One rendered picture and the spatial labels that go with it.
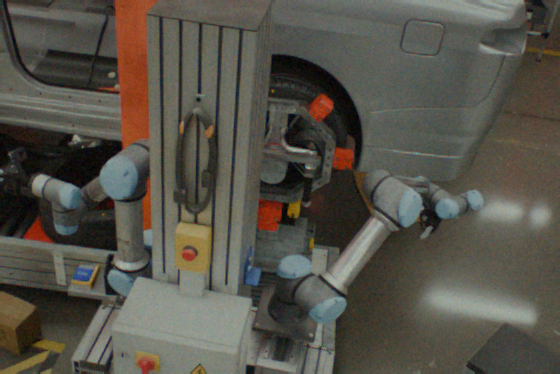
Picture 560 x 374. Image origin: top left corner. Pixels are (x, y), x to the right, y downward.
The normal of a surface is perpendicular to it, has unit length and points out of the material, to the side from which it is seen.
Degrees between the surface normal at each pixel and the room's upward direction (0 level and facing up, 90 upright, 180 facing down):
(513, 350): 0
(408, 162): 90
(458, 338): 0
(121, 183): 82
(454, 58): 90
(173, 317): 0
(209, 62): 90
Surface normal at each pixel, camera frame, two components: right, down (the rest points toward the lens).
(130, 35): -0.11, 0.58
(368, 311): 0.08, -0.81
